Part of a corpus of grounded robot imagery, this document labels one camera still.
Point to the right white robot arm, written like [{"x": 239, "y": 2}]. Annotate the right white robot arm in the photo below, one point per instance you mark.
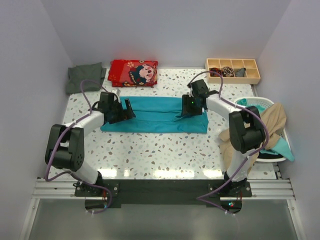
[{"x": 247, "y": 132}]

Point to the teal t shirt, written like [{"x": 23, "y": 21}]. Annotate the teal t shirt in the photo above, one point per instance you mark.
[
  {"x": 285, "y": 150},
  {"x": 158, "y": 115}
]

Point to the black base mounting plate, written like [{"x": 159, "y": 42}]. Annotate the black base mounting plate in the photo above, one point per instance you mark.
[{"x": 106, "y": 201}]

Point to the patterned rolled sock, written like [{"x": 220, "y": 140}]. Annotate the patterned rolled sock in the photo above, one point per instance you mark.
[{"x": 227, "y": 71}]

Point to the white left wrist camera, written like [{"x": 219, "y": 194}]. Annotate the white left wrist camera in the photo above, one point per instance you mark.
[{"x": 116, "y": 93}]

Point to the red cartoon folded cloth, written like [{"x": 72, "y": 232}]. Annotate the red cartoon folded cloth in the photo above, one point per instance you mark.
[{"x": 133, "y": 73}]

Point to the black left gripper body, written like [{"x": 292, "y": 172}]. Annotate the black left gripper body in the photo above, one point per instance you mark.
[{"x": 116, "y": 110}]

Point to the orange black rolled sock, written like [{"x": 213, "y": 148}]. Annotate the orange black rolled sock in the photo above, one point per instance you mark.
[{"x": 215, "y": 72}]

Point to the white plastic laundry basket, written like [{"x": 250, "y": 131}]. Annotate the white plastic laundry basket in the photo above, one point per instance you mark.
[{"x": 260, "y": 102}]

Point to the beige t shirt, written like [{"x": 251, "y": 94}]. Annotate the beige t shirt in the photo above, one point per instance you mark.
[{"x": 274, "y": 117}]

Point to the aluminium frame rail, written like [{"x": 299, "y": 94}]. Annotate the aluminium frame rail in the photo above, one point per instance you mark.
[{"x": 260, "y": 189}]

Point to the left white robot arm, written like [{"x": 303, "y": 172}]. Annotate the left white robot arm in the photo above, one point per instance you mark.
[{"x": 65, "y": 151}]

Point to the folded grey t shirt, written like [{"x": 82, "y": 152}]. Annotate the folded grey t shirt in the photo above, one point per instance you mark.
[{"x": 93, "y": 74}]

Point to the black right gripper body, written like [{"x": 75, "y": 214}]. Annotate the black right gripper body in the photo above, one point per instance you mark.
[{"x": 190, "y": 105}]

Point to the wooden compartment box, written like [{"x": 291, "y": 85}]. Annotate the wooden compartment box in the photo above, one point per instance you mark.
[{"x": 252, "y": 76}]

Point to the grey rolled sock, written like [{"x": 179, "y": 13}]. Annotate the grey rolled sock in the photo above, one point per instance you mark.
[{"x": 240, "y": 73}]

